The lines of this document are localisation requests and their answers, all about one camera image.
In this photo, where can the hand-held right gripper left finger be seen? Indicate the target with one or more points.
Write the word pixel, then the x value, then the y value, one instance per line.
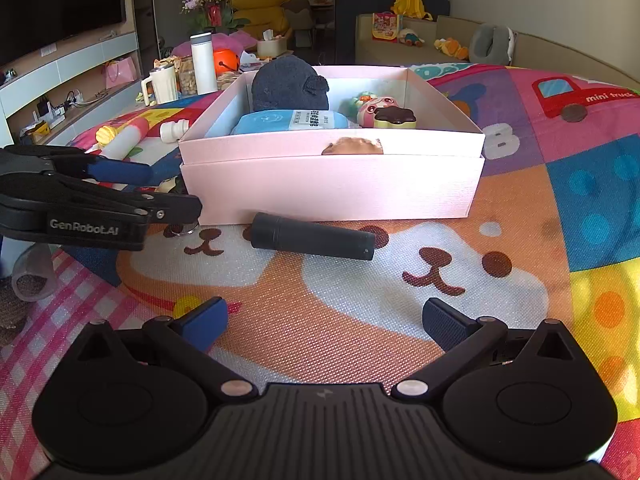
pixel 205 325

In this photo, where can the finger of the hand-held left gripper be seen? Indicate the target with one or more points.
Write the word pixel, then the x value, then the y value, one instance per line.
pixel 122 171
pixel 170 207

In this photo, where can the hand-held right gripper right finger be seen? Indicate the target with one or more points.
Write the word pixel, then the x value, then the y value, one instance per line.
pixel 445 325

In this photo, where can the red and white foam rocket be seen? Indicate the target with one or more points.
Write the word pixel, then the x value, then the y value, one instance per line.
pixel 125 142

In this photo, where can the blue wet wipes pack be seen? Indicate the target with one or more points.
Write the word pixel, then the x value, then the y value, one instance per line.
pixel 265 122

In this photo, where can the black cylinder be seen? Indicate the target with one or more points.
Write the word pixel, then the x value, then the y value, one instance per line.
pixel 310 237

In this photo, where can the pink cardboard box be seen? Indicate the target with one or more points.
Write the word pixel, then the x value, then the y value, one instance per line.
pixel 325 190

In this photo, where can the black plush cat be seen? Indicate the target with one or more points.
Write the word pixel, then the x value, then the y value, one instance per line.
pixel 285 85

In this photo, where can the yellow pudding toy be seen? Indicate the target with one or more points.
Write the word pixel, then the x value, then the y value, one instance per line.
pixel 395 116

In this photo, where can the pink and green toy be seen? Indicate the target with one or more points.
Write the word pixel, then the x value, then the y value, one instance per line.
pixel 365 107

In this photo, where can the small yellow toy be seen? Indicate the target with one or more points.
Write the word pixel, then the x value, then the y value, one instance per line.
pixel 106 136

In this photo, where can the colourful printed play mat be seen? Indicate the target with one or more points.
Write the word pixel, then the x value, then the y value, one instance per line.
pixel 500 310

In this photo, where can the small white bottle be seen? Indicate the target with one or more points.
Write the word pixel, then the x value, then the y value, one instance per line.
pixel 172 131

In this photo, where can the clear plastic cup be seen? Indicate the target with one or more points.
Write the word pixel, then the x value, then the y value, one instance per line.
pixel 20 292

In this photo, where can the white lidded mug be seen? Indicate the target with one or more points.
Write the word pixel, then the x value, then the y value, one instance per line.
pixel 164 85

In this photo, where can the pink gift bag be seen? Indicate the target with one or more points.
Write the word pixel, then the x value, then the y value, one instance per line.
pixel 120 74

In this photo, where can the clear jar of nuts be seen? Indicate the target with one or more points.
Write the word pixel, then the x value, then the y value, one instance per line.
pixel 186 77

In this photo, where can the white television cabinet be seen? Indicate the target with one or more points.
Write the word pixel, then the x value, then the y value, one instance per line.
pixel 75 62

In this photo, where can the white thermos bottle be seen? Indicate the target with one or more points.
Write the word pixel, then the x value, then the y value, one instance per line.
pixel 204 65

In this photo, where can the orange pumpkin bucket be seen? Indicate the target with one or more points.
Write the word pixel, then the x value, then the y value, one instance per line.
pixel 225 60

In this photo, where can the black television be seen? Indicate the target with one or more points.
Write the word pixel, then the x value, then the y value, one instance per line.
pixel 50 0

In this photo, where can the white tissue box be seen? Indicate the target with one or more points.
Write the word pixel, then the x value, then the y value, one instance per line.
pixel 272 47

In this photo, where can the yellow beanbag chair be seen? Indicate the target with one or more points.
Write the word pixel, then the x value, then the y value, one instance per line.
pixel 260 5

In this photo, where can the dark blue cabinet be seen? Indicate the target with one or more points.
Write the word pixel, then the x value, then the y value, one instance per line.
pixel 345 25

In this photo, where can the orange plush toy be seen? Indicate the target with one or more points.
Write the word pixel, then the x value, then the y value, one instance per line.
pixel 452 48

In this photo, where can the pink toy bag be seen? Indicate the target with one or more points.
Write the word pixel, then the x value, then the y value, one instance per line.
pixel 386 27

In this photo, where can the grey neck pillow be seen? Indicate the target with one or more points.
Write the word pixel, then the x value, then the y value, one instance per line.
pixel 482 45

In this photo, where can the multicoloured plush toy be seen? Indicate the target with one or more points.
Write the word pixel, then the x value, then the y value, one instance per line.
pixel 412 37

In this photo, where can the yellow backpack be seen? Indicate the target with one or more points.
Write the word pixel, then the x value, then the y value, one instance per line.
pixel 411 5

